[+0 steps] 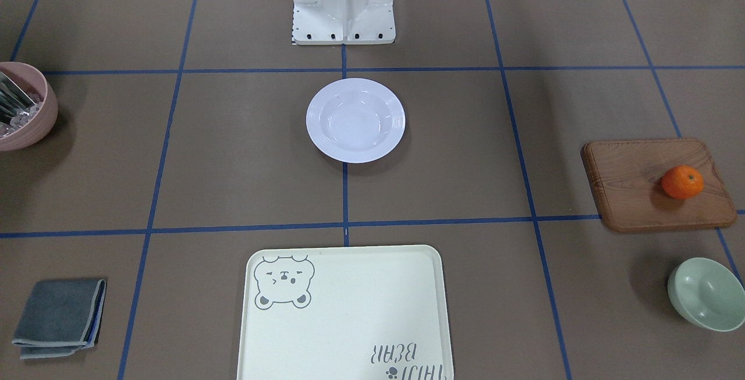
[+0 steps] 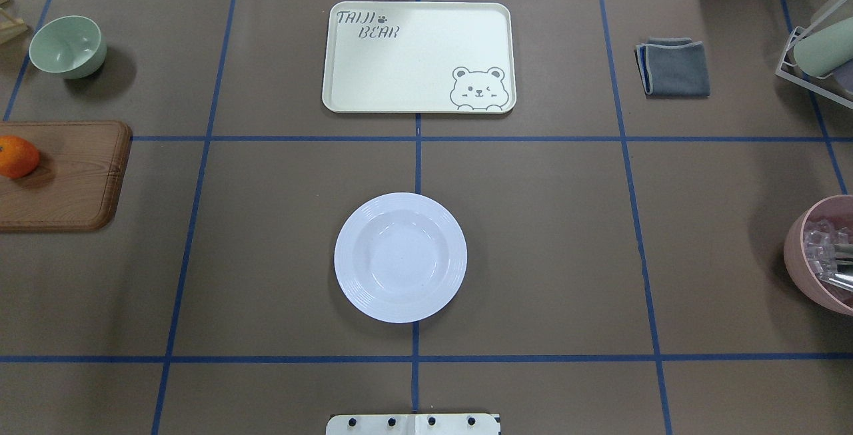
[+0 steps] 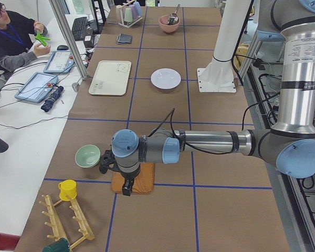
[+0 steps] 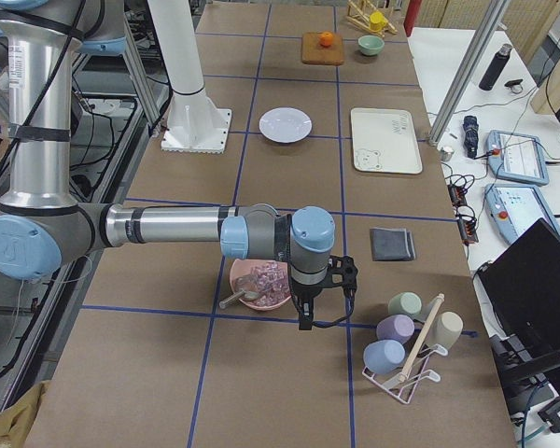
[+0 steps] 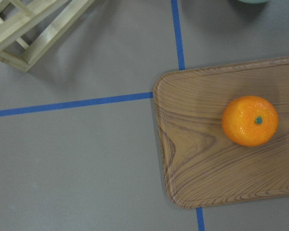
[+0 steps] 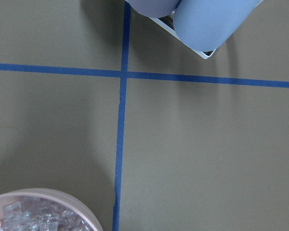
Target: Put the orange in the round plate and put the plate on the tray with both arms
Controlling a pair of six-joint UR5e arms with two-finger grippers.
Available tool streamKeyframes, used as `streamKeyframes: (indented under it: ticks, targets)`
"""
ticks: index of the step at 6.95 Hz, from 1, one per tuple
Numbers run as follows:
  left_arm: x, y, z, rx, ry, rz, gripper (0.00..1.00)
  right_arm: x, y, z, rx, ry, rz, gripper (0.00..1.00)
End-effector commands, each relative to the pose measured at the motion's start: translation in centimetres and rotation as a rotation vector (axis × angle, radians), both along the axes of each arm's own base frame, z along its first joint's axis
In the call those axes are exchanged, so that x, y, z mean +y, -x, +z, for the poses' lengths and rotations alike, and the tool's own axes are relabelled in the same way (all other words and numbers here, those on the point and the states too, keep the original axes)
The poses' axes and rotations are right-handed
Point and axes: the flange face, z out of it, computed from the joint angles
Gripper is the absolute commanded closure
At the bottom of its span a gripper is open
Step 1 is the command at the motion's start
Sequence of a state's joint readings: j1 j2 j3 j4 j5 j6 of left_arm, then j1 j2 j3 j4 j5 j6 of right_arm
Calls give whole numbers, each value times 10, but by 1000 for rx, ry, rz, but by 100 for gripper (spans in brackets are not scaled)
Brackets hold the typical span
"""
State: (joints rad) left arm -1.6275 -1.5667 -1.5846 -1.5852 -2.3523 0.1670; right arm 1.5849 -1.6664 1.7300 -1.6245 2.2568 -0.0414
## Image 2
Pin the orange fruit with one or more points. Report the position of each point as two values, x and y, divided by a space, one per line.
19 157

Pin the cream bear tray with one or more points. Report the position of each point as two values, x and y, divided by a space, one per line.
427 57

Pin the white round plate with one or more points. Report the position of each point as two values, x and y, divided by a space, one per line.
400 258

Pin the grey folded cloth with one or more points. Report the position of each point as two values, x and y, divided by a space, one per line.
673 67

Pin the wooden cutting board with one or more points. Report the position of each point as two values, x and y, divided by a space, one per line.
77 184

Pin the green bowl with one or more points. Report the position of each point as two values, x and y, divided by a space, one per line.
70 47

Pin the clear ice cubes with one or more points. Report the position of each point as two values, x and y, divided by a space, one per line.
820 232

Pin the pink bowl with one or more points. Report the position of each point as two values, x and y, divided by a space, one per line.
836 209

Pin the green cup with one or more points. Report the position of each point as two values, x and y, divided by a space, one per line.
822 52

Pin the metal scoop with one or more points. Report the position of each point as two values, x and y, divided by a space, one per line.
833 264

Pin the wooden mug rack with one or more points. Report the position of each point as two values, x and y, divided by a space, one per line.
11 26

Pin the white pedestal base plate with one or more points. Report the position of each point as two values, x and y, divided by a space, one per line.
441 423

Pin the white wire cup rack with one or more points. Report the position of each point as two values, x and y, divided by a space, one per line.
837 85

